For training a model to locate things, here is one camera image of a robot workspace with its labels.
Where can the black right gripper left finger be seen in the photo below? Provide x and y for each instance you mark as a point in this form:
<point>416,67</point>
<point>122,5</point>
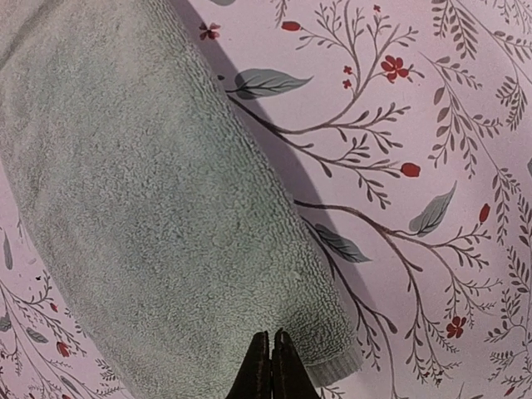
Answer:
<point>253,378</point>

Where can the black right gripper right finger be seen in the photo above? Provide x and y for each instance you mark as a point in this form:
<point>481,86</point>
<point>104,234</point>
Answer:
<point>290,379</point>

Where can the green panda towel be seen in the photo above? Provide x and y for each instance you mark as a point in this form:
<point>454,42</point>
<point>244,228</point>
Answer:
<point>166,230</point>

